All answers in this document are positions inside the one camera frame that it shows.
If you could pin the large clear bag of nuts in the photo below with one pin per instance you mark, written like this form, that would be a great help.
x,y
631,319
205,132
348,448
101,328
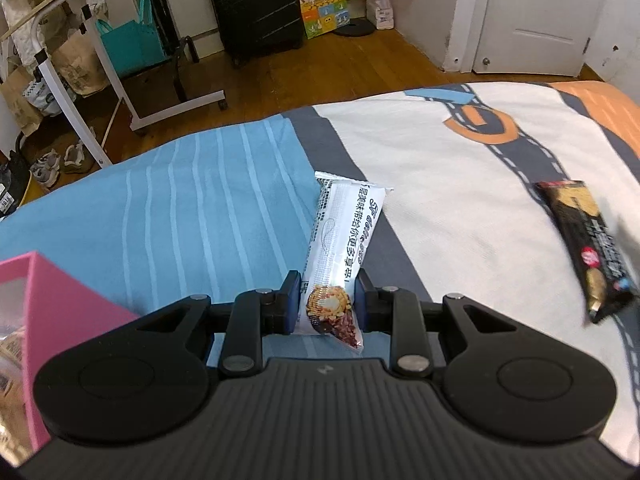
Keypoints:
x,y
11,360

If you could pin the brown paper bag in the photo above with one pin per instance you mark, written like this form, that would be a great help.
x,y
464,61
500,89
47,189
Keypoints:
x,y
80,62
17,102

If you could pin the white snack bar packet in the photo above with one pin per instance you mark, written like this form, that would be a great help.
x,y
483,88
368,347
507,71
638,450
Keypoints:
x,y
340,240

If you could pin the colourful printed gift bag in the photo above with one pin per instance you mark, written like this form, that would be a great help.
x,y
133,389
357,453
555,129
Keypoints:
x,y
322,10

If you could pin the teal tote bag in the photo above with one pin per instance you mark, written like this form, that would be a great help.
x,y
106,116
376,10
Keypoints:
x,y
132,42

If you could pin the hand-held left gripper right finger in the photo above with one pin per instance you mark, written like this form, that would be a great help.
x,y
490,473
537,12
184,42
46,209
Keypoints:
x,y
360,306

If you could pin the white road-print blanket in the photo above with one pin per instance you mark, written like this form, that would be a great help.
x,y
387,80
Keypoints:
x,y
475,170

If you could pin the black hard-shell suitcase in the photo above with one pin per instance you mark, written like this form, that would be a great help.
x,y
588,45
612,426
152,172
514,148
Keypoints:
x,y
255,5

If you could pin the white door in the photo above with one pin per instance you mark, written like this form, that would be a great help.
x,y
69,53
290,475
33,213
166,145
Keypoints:
x,y
545,10

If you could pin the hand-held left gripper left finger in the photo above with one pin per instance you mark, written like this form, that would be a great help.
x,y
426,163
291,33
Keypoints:
x,y
295,305

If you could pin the black and gold snack packet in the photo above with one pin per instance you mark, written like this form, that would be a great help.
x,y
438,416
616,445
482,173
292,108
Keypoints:
x,y
587,245

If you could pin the white-framed rolling desk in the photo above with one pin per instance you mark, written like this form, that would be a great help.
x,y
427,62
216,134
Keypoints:
x,y
107,75

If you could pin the pink storage box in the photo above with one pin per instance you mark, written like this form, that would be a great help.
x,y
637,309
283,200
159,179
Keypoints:
x,y
55,300

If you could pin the grey sneaker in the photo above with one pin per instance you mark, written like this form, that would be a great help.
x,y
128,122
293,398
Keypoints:
x,y
46,169
79,156

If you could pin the black round weight plate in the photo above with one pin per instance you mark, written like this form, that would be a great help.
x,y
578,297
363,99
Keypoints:
x,y
354,28

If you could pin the blue striped blanket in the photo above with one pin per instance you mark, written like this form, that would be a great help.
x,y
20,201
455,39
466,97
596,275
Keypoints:
x,y
190,210

